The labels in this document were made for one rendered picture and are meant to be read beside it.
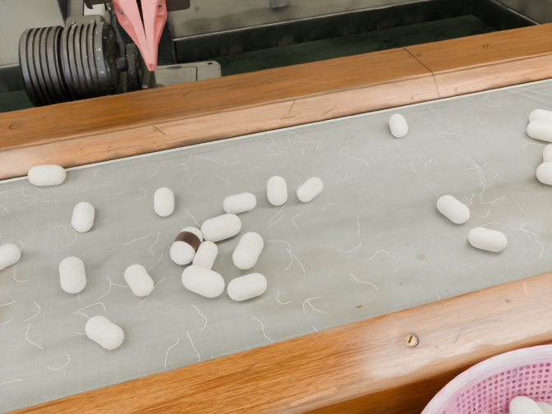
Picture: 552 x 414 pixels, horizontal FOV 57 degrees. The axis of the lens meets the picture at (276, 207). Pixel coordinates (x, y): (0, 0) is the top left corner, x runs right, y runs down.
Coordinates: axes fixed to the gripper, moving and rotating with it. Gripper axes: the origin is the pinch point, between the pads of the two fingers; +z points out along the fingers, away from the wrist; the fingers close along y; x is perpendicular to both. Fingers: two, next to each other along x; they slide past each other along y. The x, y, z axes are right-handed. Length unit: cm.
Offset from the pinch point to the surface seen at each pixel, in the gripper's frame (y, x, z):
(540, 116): 41.0, 6.6, 10.1
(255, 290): 4.6, -2.6, 22.3
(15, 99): -66, 183, -89
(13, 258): -15.0, 3.8, 14.8
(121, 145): -5.2, 13.4, 2.8
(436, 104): 33.0, 13.2, 4.5
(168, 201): -1.0, 5.1, 12.1
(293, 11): 69, 180, -111
